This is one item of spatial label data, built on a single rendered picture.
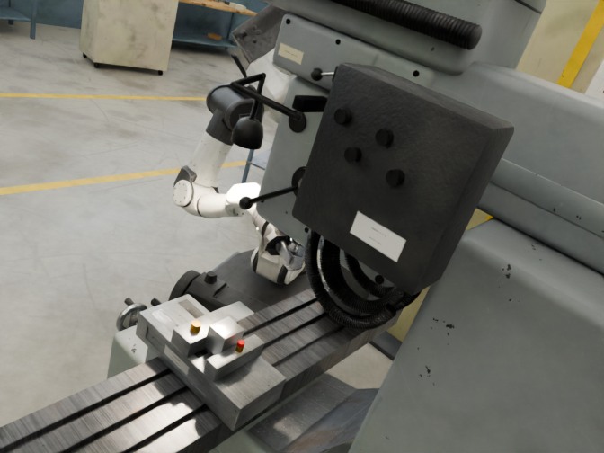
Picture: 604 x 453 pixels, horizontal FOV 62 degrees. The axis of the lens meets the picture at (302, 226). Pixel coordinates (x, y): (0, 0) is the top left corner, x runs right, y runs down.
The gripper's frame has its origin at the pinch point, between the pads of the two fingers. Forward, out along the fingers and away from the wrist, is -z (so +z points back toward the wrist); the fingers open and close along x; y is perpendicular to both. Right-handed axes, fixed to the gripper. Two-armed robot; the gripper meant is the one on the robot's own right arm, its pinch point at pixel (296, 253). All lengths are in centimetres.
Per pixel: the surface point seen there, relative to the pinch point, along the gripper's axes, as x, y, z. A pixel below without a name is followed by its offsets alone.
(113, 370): -30, 62, 28
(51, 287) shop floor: -36, 126, 150
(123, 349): -28, 51, 25
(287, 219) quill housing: -8.6, -12.1, -5.1
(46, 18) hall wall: -8, 128, 807
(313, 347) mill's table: 13.8, 29.3, -2.6
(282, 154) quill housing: -10.8, -24.2, 0.5
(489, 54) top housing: 5, -54, -24
